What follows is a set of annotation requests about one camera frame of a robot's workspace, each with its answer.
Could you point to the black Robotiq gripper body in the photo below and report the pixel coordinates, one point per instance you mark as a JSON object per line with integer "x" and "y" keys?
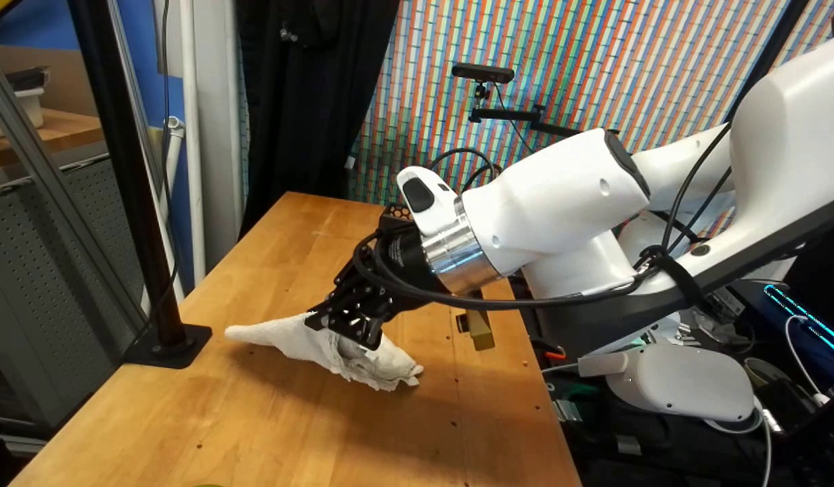
{"x": 397, "y": 257}

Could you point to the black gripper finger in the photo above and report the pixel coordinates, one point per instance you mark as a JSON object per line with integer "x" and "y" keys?
{"x": 332, "y": 307}
{"x": 363, "y": 325}

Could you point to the white cloth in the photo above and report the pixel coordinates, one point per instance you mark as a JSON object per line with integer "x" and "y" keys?
{"x": 283, "y": 340}

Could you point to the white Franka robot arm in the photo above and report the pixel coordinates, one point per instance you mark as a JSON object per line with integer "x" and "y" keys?
{"x": 570, "y": 206}

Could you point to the colourful patterned backdrop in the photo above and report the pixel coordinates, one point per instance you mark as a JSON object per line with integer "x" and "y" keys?
{"x": 417, "y": 117}

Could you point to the black curtain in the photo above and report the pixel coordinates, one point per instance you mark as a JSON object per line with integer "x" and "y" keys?
{"x": 309, "y": 99}

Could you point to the black pole stand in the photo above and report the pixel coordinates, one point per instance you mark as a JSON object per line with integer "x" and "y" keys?
{"x": 127, "y": 179}

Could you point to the grey perforated metal panel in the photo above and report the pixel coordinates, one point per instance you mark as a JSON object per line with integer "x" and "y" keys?
{"x": 39, "y": 272}

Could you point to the white VR headset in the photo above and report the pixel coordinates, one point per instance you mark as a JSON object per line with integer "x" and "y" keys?
{"x": 682, "y": 381}

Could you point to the wooden shelf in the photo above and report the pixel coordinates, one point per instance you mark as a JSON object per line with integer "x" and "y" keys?
{"x": 47, "y": 137}

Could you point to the blue crate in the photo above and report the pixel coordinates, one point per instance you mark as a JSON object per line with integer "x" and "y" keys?
{"x": 810, "y": 333}

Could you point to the olive wrist camera block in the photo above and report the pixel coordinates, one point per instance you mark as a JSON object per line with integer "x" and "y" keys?
{"x": 475, "y": 329}

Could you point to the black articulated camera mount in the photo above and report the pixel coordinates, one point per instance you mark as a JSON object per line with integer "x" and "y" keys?
{"x": 525, "y": 119}

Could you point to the black bar camera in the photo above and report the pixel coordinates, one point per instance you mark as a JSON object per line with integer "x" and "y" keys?
{"x": 483, "y": 71}

